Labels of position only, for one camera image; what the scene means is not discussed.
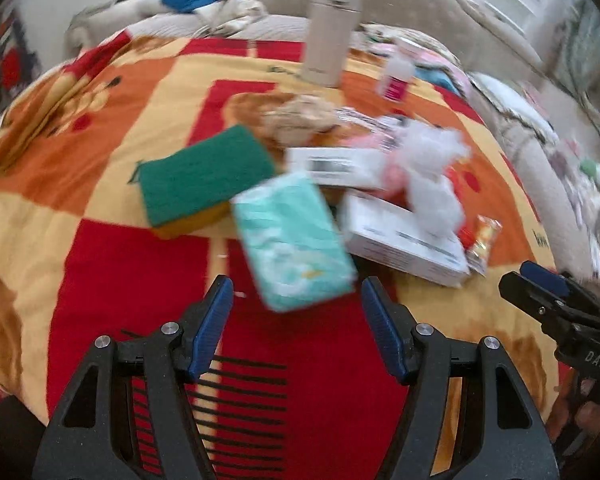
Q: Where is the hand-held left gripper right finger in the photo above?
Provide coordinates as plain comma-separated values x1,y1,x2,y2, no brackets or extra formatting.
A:
361,276,561,480

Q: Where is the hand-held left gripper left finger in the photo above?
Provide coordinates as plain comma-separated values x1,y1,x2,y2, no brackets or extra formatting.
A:
32,275,234,480

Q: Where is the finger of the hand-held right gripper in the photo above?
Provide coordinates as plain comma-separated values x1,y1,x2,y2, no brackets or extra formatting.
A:
521,261,600,311
498,271,581,331

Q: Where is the teal tissue pack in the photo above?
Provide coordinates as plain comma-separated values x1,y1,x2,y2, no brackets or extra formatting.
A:
230,170,359,313

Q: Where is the red yellow snack packet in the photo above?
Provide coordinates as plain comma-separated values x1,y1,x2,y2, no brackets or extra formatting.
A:
460,214,503,277

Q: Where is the white blue striped box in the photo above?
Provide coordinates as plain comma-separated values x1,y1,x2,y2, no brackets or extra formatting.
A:
340,192,471,288

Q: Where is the red orange printed blanket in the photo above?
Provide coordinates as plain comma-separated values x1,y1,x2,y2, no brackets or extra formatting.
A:
0,35,566,480

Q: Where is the pile of pale clothes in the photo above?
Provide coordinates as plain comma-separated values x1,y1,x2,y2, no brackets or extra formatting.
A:
470,72,600,281

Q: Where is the green and yellow sponge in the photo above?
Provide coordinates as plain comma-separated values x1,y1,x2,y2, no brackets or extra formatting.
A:
136,125,277,240

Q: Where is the white barcode box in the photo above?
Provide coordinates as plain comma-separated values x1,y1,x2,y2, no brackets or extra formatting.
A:
285,146,388,191

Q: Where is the pink plastic packet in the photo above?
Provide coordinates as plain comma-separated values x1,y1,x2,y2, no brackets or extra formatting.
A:
336,106,416,198

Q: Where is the crumpled beige paper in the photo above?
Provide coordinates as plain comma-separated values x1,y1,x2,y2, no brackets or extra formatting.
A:
262,94,341,148

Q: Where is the small white pink-label bottle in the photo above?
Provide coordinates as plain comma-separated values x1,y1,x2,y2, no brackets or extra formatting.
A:
377,42,423,103

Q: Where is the pink and blue cloth pile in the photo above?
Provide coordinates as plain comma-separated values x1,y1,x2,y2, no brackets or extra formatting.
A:
365,25,461,96

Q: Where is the white thermos bottle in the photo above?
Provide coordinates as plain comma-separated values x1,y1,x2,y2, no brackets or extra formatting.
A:
300,0,365,88

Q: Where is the crumpled beige cloth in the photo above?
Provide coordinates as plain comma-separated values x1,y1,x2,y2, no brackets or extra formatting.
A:
195,0,268,36

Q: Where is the beige upholstered sofa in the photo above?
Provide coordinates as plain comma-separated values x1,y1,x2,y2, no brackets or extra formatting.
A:
65,0,261,58

